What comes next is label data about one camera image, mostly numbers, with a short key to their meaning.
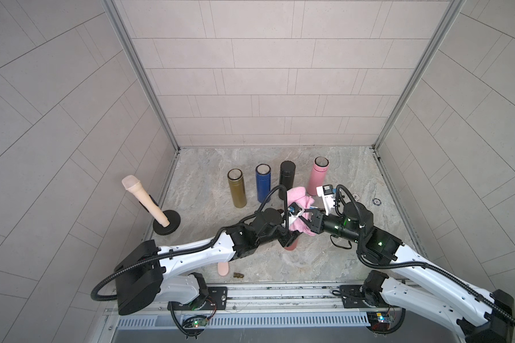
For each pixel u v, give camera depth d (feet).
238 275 2.47
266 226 1.79
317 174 2.81
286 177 2.78
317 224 1.93
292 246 2.72
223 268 2.51
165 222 2.51
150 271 1.30
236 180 2.59
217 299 2.33
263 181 2.77
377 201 3.14
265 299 2.37
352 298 2.32
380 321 2.23
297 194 2.22
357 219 1.64
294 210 2.03
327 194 2.02
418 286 1.58
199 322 2.12
